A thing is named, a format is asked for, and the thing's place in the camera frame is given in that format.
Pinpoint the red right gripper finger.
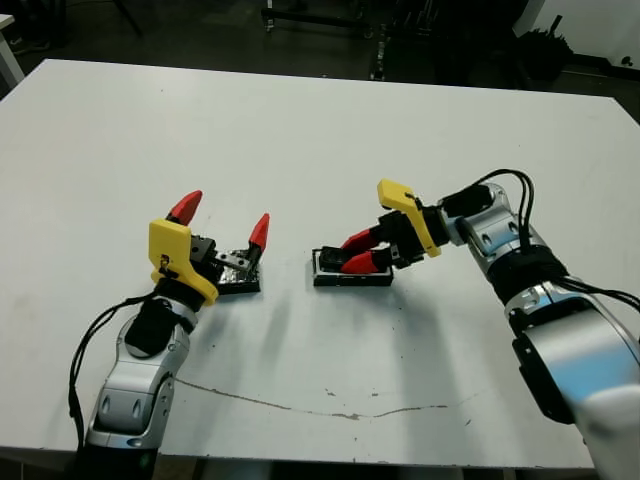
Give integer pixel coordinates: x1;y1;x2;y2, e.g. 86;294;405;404
339;247;401;275
341;227;394;251

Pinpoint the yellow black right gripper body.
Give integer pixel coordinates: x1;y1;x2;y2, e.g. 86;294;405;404
376;178;442;270

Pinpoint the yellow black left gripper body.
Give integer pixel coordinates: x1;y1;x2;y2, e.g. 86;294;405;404
148;218;254;305

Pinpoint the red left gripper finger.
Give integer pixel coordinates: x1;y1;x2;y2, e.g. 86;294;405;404
167;189;204;227
247;213;271;266

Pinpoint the black box lid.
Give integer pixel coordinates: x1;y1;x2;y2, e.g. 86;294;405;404
214;249;263;296

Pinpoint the black box with white liner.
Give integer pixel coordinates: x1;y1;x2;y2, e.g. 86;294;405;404
310;246;394;289

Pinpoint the black slanted stand leg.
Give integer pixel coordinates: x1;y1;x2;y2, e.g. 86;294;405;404
112;0;144;37

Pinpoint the white side desk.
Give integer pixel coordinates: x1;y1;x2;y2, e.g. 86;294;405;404
0;13;25;91

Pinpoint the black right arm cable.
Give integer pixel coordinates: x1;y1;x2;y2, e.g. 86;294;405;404
439;168;640;306

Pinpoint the grey metal stand post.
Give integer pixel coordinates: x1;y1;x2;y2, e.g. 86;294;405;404
369;34;389;81

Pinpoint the black bundle by wall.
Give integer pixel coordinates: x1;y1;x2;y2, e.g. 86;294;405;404
514;14;574;79

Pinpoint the black wheeled cart frame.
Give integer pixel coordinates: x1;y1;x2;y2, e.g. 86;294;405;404
260;0;381;39

